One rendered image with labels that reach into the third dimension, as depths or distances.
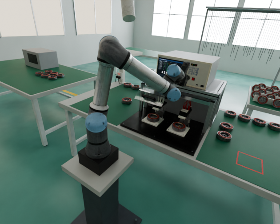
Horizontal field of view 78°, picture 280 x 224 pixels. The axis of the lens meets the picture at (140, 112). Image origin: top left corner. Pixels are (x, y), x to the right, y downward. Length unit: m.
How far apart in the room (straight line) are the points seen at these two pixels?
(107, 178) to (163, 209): 0.93
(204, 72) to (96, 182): 1.05
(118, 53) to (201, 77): 0.78
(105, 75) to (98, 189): 0.61
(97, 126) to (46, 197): 1.25
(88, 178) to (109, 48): 0.71
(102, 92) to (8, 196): 1.53
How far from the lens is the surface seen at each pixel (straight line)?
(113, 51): 0.83
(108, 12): 7.66
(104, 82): 0.99
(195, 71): 1.42
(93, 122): 0.95
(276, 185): 1.38
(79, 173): 1.12
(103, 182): 1.06
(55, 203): 1.98
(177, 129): 1.41
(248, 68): 7.73
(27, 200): 2.10
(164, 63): 1.49
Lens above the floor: 1.56
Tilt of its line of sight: 28 degrees down
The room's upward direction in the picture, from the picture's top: 4 degrees clockwise
